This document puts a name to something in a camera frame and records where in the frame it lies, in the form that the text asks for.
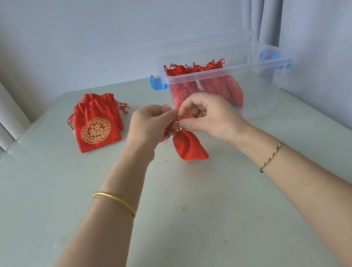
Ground person's left hand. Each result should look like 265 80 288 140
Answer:
119 100 188 166

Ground person's right hand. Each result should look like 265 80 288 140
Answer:
173 85 255 155

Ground red pouches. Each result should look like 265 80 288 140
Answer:
163 53 246 119

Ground clear plastic storage box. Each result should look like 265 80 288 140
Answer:
146 35 303 135

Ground person's right forearm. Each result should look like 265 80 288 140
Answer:
232 109 352 267

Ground gold bangle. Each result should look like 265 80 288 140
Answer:
92 187 137 224

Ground thin braided bracelet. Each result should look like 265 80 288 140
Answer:
255 141 288 174

